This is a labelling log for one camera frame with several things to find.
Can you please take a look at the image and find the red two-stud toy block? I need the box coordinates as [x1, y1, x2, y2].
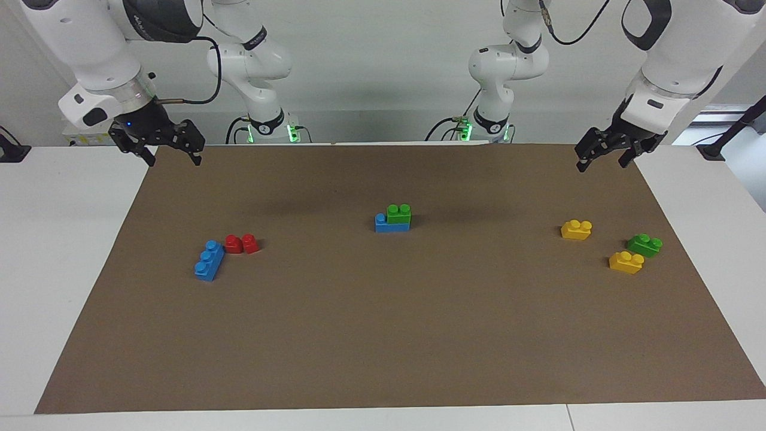
[224, 233, 262, 255]

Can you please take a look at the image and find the black table clamp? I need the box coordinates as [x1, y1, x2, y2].
[0, 126, 32, 163]

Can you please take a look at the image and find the yellow two-stud toy block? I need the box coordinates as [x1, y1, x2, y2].
[609, 251, 645, 275]
[561, 220, 593, 241]

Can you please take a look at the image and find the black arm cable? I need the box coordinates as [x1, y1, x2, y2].
[157, 13, 223, 106]
[537, 0, 612, 46]

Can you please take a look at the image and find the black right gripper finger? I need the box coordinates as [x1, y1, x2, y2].
[109, 122, 156, 168]
[173, 119, 206, 168]

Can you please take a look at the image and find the black base cable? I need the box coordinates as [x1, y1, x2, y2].
[224, 116, 252, 145]
[425, 89, 482, 142]

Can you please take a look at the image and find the black stand bracket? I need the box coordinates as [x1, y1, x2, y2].
[697, 95, 766, 161]

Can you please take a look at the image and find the brown table mat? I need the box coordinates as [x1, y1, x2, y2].
[34, 142, 766, 415]

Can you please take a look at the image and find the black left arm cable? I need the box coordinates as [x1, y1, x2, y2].
[537, 0, 612, 46]

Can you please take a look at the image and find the blue three-stud toy block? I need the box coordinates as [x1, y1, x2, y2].
[194, 240, 226, 282]
[375, 213, 412, 233]

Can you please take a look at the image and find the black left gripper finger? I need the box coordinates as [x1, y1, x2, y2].
[574, 127, 621, 174]
[618, 140, 659, 169]

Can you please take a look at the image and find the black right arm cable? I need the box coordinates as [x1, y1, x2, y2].
[157, 13, 223, 106]

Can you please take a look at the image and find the white power box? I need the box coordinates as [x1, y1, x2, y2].
[63, 123, 123, 147]

